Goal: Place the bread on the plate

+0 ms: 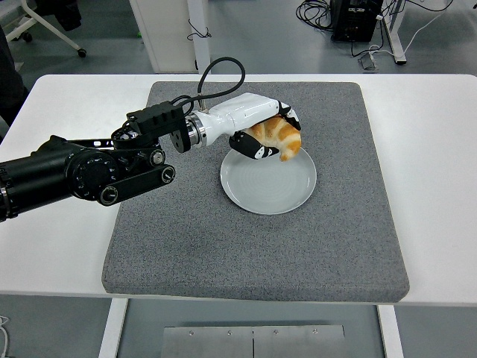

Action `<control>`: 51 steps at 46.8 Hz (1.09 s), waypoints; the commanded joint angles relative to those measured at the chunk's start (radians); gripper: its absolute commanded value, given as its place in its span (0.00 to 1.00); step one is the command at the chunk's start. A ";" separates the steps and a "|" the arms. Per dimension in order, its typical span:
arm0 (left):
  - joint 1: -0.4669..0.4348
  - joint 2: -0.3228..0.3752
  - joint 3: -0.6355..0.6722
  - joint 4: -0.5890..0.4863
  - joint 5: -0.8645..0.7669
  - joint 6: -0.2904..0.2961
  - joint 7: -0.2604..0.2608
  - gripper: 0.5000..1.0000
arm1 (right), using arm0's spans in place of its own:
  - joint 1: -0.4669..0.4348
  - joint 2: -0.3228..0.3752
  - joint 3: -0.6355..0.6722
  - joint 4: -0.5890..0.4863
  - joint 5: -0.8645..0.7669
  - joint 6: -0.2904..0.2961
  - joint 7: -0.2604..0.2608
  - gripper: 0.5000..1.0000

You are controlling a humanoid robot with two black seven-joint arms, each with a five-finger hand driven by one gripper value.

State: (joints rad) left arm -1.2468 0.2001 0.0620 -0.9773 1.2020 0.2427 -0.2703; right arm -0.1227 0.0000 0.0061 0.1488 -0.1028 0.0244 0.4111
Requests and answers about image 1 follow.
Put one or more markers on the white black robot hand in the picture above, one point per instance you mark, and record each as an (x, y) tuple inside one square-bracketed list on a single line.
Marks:
[(238, 112)]

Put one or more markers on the golden croissant bread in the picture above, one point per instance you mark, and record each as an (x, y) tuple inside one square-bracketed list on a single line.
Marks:
[(283, 136)]

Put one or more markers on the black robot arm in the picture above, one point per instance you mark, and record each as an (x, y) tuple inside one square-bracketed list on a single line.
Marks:
[(37, 175)]

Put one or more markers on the grey round plate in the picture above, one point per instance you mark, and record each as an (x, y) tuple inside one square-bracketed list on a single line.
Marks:
[(268, 186)]

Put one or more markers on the white cabinet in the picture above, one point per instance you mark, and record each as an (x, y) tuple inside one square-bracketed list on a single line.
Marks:
[(164, 37)]

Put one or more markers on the clear plastic floor item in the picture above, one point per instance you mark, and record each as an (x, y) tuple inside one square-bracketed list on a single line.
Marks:
[(368, 62)]

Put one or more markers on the grey speckled foam mat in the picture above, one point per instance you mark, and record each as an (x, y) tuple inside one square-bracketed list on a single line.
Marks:
[(261, 253)]

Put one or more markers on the black computer case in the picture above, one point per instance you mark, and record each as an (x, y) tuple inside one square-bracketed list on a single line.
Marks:
[(354, 22)]

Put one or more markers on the white chair base with casters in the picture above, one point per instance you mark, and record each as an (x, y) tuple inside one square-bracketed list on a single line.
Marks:
[(82, 52)]

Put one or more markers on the white desk leg with foot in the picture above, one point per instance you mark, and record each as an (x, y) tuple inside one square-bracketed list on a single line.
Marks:
[(395, 33)]

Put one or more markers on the black hanging garment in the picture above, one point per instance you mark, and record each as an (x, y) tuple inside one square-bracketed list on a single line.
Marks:
[(69, 18)]

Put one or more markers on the person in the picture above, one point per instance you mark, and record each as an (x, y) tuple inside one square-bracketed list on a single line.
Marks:
[(9, 82)]

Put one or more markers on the white table leg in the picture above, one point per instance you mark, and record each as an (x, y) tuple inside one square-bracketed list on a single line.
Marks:
[(112, 332), (391, 335)]

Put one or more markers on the white upright post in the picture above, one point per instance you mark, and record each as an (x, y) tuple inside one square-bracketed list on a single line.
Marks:
[(201, 48)]

